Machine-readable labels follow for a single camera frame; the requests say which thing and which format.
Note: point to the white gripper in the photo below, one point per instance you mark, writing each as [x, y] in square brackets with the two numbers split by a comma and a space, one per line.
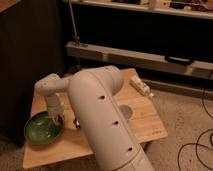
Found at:
[55, 108]

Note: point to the green ceramic bowl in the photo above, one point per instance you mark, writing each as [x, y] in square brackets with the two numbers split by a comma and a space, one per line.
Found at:
[40, 129]

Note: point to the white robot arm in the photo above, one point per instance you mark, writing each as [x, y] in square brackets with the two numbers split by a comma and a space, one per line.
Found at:
[90, 92]

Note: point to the metal lamp pole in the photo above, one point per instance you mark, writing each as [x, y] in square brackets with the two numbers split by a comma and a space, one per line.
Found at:
[76, 37]

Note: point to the wooden shelf beam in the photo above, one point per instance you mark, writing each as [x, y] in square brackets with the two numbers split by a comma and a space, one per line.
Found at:
[196, 69]

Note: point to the black handle on shelf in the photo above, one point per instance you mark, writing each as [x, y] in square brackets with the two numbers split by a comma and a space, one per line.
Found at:
[179, 61]

